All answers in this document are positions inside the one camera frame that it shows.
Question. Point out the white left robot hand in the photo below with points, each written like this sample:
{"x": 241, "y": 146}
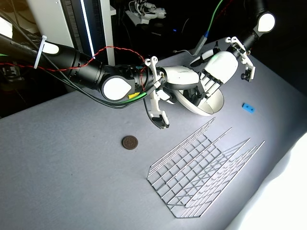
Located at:
{"x": 223, "y": 64}

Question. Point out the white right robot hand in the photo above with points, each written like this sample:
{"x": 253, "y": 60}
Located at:
{"x": 182, "y": 76}

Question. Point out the white plate with dark rim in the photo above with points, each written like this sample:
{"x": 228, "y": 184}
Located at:
{"x": 218, "y": 103}
{"x": 185, "y": 100}

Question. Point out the small blue plastic block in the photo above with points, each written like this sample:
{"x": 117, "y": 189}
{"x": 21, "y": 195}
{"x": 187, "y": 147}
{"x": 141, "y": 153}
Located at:
{"x": 248, "y": 108}

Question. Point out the white device on stand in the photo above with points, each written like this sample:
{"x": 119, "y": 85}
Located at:
{"x": 146, "y": 12}

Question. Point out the round brown chocolate cookie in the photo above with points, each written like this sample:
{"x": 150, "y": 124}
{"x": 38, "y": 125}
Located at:
{"x": 130, "y": 142}

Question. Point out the white robot torso column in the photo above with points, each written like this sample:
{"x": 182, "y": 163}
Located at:
{"x": 55, "y": 24}

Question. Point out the white zip tie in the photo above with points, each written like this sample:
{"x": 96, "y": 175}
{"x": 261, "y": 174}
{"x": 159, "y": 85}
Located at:
{"x": 39, "y": 52}

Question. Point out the white box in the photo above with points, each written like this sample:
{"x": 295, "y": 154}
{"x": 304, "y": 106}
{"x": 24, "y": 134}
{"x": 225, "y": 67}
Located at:
{"x": 5, "y": 27}

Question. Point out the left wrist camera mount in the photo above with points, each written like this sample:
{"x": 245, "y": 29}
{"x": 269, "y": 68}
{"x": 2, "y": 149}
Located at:
{"x": 249, "y": 69}

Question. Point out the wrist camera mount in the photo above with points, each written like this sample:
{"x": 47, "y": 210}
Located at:
{"x": 249, "y": 69}
{"x": 156, "y": 105}

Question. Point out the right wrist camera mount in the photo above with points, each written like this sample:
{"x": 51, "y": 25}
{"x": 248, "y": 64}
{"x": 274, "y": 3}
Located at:
{"x": 156, "y": 105}

